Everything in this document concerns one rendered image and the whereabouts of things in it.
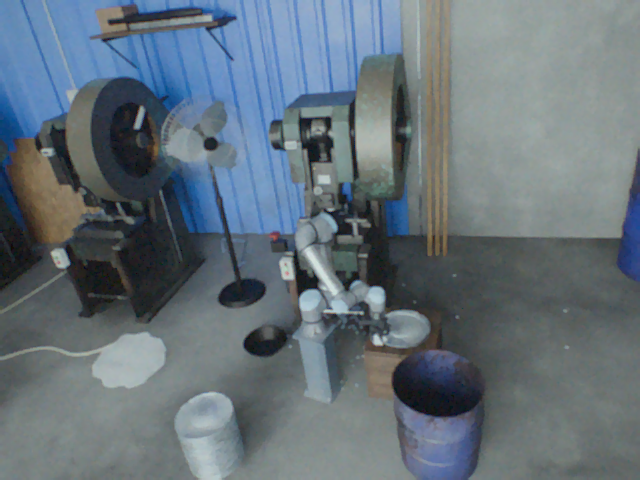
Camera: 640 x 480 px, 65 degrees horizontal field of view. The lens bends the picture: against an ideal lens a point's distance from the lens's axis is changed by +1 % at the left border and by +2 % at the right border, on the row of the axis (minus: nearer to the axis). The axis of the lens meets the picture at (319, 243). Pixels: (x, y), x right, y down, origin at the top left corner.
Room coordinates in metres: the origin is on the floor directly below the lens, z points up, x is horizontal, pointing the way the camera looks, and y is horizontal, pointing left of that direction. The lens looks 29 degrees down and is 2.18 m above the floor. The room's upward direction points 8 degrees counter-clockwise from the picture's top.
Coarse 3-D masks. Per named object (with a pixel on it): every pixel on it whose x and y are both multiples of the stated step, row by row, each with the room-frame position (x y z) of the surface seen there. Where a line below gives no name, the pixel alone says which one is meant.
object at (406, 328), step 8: (392, 320) 2.24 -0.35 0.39; (400, 320) 2.23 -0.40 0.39; (408, 320) 2.22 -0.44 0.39; (416, 320) 2.21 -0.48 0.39; (392, 328) 2.17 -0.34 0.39; (400, 328) 2.16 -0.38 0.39; (408, 328) 2.15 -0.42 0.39; (416, 328) 2.14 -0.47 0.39; (424, 328) 2.14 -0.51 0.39; (392, 336) 2.11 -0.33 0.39; (400, 336) 2.09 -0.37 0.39; (408, 336) 2.09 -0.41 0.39; (416, 336) 2.08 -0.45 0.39; (424, 336) 2.07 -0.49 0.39; (392, 344) 2.04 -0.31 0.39; (400, 344) 2.03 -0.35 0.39
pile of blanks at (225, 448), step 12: (228, 432) 1.73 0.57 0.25; (192, 444) 1.67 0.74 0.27; (204, 444) 1.67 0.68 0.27; (216, 444) 1.68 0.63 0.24; (228, 444) 1.71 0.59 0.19; (240, 444) 1.79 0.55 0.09; (192, 456) 1.68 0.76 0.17; (204, 456) 1.67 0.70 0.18; (216, 456) 1.67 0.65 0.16; (228, 456) 1.70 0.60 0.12; (240, 456) 1.76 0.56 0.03; (192, 468) 1.71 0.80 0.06; (204, 468) 1.67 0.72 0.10; (216, 468) 1.67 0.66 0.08; (228, 468) 1.69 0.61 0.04
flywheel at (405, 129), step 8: (400, 88) 3.05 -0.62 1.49; (400, 96) 3.06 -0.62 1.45; (400, 104) 3.06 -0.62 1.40; (400, 112) 3.07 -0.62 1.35; (400, 120) 2.73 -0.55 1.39; (408, 120) 2.75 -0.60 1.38; (400, 128) 2.70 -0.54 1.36; (408, 128) 2.71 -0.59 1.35; (400, 136) 2.70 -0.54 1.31; (408, 136) 2.72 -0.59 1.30; (400, 144) 3.01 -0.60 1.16; (400, 152) 2.98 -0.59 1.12; (400, 160) 2.94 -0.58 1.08; (400, 168) 2.91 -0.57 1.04
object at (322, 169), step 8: (320, 160) 2.89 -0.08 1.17; (328, 160) 2.87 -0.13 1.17; (312, 168) 2.86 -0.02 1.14; (320, 168) 2.85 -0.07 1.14; (328, 168) 2.83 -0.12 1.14; (320, 176) 2.85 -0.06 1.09; (328, 176) 2.83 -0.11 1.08; (320, 184) 2.85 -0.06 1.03; (328, 184) 2.83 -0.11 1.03; (320, 192) 2.84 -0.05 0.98; (328, 192) 2.83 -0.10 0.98; (320, 200) 2.81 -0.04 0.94; (328, 200) 2.80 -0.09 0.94; (336, 200) 2.82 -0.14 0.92
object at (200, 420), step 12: (204, 396) 1.94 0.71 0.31; (216, 396) 1.93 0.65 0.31; (192, 408) 1.87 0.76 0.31; (204, 408) 1.85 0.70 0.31; (216, 408) 1.84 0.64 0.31; (228, 408) 1.83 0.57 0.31; (180, 420) 1.80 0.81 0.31; (192, 420) 1.78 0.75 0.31; (204, 420) 1.77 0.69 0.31; (216, 420) 1.77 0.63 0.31; (228, 420) 1.75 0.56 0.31; (180, 432) 1.72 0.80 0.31; (192, 432) 1.71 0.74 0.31; (204, 432) 1.70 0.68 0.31; (216, 432) 1.69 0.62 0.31
